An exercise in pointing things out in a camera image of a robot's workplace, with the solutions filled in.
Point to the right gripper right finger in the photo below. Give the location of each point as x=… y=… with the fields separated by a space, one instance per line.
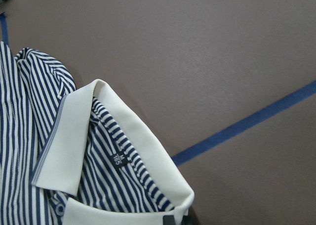
x=191 y=218

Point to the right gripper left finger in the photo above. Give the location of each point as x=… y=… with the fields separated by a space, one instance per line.
x=168 y=220

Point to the blue white striped polo shirt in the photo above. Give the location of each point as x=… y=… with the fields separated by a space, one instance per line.
x=72 y=156

